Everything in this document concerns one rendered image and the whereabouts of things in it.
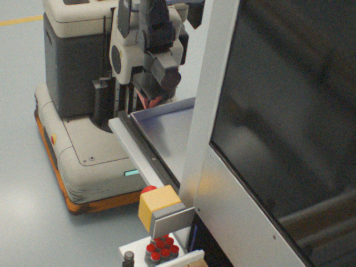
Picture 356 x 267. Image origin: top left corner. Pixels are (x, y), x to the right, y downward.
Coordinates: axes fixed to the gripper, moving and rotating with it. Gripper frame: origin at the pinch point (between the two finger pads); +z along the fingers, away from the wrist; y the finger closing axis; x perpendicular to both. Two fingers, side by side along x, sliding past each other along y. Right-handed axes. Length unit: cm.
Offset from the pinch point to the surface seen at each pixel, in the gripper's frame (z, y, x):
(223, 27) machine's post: -54, 41, -13
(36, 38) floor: 92, -174, 23
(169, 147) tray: 2.1, 13.6, -0.4
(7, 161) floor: 91, -83, -21
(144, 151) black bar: 0.5, 13.9, -8.1
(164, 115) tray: 2.2, 1.9, 4.2
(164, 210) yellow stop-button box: -13.0, 42.7, -19.2
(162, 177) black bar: 0.4, 23.9, -8.1
